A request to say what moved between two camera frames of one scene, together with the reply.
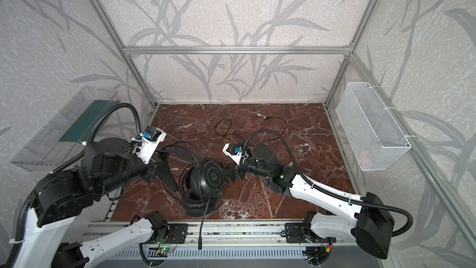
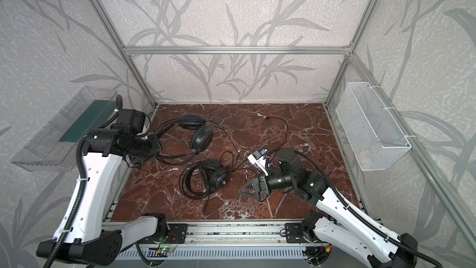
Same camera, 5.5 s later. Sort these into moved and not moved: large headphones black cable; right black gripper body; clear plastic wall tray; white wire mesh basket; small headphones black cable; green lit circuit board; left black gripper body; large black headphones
Moved: left black gripper body; large headphones black cable; small headphones black cable; right black gripper body; large black headphones
Not moved: green lit circuit board; white wire mesh basket; clear plastic wall tray
